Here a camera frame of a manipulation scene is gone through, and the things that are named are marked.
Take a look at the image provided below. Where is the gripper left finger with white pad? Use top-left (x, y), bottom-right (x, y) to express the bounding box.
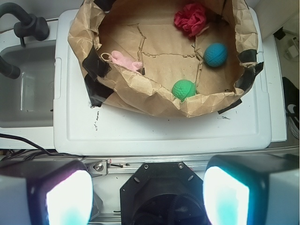
top-left (0, 159), bottom-right (93, 225)

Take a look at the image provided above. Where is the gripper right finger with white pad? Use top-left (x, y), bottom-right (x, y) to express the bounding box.
top-left (203, 154), bottom-right (300, 225)

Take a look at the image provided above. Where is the green dimpled ball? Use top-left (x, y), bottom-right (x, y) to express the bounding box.
top-left (172, 80), bottom-right (196, 102)

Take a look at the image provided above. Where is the blue dimpled ball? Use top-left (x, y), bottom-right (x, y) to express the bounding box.
top-left (204, 43), bottom-right (228, 68)

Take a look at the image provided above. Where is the grey sink basin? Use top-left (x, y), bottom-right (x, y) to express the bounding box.
top-left (0, 40), bottom-right (56, 128)

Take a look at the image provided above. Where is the black and white shoe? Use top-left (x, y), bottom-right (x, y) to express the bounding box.
top-left (282, 77), bottom-right (300, 139)

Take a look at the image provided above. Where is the brown paper bag tray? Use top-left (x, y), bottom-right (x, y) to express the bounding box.
top-left (67, 0), bottom-right (263, 118)

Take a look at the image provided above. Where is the pink plush bunny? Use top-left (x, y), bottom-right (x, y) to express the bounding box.
top-left (110, 51), bottom-right (143, 71)

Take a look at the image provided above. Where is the black sink faucet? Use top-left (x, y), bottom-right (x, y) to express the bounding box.
top-left (0, 2), bottom-right (50, 79)

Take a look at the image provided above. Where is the red crumpled tissue paper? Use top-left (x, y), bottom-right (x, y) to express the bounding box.
top-left (173, 3), bottom-right (207, 37)

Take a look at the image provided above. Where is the black cable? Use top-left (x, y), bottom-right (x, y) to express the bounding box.
top-left (0, 133), bottom-right (83, 162)

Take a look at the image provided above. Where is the aluminium extrusion rail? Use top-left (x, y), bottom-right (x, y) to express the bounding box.
top-left (82, 146), bottom-right (300, 176)

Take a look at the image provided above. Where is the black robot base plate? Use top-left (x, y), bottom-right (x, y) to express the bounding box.
top-left (120, 163), bottom-right (209, 225)

